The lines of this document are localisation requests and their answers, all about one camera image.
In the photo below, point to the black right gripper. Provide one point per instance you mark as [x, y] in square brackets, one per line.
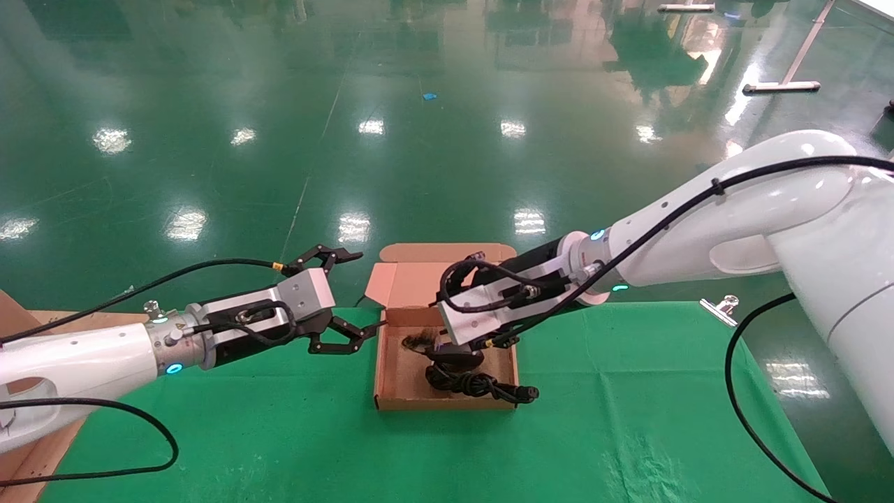
[538, 260]

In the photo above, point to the white metal table leg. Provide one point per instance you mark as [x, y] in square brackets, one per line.
[781, 87]
[686, 8]

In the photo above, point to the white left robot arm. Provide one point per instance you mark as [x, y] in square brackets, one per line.
[77, 363]

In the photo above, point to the green table cloth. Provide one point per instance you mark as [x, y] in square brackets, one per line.
[447, 454]

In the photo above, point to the white table top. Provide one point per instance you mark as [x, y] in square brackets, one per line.
[880, 8]

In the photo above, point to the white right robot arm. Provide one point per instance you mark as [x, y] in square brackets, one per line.
[803, 230]

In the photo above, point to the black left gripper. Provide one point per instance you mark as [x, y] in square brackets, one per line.
[223, 353]

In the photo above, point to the silver binder clip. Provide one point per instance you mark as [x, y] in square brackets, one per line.
[723, 309]
[151, 307]

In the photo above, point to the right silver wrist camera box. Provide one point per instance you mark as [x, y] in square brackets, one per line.
[482, 314]

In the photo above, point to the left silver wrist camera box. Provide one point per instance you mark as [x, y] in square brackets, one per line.
[307, 297]

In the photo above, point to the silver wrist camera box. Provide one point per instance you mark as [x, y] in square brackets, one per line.
[307, 297]
[482, 314]

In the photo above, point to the brown open cardboard box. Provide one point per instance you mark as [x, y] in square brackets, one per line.
[405, 381]

